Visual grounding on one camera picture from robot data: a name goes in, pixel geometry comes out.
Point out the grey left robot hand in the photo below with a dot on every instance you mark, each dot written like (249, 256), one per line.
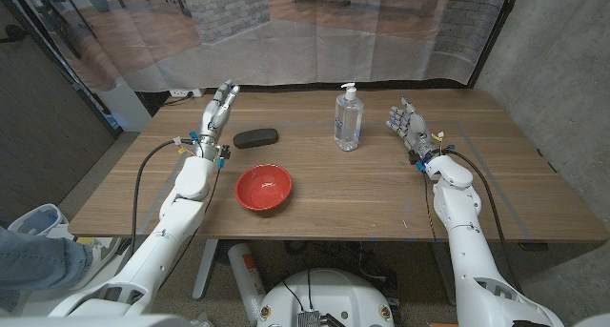
(214, 122)

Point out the white plastic bin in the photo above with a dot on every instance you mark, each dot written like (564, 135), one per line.
(38, 219)

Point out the clear hand sanitizer pump bottle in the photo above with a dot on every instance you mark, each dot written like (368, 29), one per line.
(348, 122)

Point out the white power strip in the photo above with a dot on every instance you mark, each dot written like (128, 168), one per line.
(183, 93)

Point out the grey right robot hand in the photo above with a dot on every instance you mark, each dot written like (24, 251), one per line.
(414, 129)

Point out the grey finned metal module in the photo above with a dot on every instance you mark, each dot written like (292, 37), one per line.
(310, 319)

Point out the white roll with orange label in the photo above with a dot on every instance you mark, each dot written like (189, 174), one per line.
(245, 274)

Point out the red bowl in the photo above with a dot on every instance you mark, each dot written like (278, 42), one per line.
(263, 186)

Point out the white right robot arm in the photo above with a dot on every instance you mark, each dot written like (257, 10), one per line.
(464, 251)

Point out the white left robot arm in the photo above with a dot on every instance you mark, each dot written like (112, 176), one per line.
(162, 241)

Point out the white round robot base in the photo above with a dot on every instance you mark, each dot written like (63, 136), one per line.
(329, 293)

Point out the black glasses case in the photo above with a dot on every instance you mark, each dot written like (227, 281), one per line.
(255, 138)

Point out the printed room backdrop sheet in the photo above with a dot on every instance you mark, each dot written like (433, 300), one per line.
(286, 41)

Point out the person's leg in jeans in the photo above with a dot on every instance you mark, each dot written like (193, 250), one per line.
(38, 265)

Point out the black backdrop frame pole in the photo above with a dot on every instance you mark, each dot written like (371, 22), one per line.
(495, 34)
(95, 99)

